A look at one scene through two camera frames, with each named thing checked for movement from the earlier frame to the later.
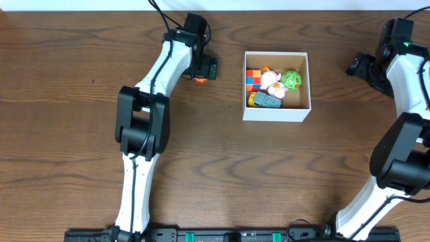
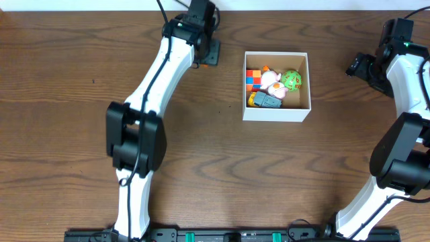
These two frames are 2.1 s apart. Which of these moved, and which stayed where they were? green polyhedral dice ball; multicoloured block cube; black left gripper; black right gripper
Moved: black left gripper
Stayed: multicoloured block cube; black right gripper; green polyhedral dice ball
